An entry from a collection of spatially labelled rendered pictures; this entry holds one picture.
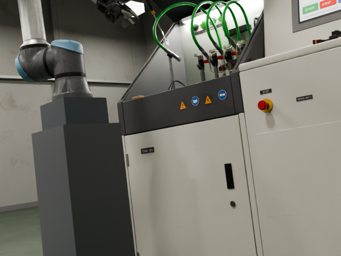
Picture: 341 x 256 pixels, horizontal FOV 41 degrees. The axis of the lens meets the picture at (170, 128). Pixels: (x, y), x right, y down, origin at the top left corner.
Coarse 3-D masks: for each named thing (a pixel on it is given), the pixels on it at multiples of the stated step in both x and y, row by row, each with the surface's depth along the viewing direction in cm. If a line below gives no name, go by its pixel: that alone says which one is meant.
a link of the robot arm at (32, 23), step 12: (24, 0) 172; (36, 0) 173; (24, 12) 172; (36, 12) 173; (24, 24) 172; (36, 24) 172; (24, 36) 172; (36, 36) 172; (24, 48) 170; (36, 48) 170; (24, 60) 170; (36, 60) 169; (24, 72) 171; (36, 72) 170
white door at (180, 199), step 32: (192, 128) 193; (224, 128) 182; (128, 160) 217; (160, 160) 204; (192, 160) 193; (224, 160) 183; (160, 192) 205; (192, 192) 193; (224, 192) 183; (160, 224) 205; (192, 224) 193; (224, 224) 183
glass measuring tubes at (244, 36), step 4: (244, 24) 233; (232, 28) 237; (240, 28) 234; (244, 28) 233; (232, 32) 237; (240, 32) 235; (244, 32) 236; (232, 36) 241; (236, 36) 237; (244, 36) 236; (248, 36) 233; (236, 40) 237; (228, 44) 242; (236, 44) 237; (232, 48) 239
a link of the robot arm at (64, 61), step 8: (56, 40) 167; (64, 40) 166; (48, 48) 170; (56, 48) 166; (64, 48) 165; (72, 48) 166; (80, 48) 169; (48, 56) 167; (56, 56) 166; (64, 56) 165; (72, 56) 165; (80, 56) 168; (48, 64) 167; (56, 64) 166; (64, 64) 165; (72, 64) 165; (80, 64) 167; (48, 72) 169; (56, 72) 166; (64, 72) 164; (80, 72) 167
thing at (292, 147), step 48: (288, 0) 195; (288, 48) 189; (336, 48) 153; (288, 96) 165; (336, 96) 153; (288, 144) 165; (336, 144) 153; (288, 192) 165; (336, 192) 154; (288, 240) 165; (336, 240) 154
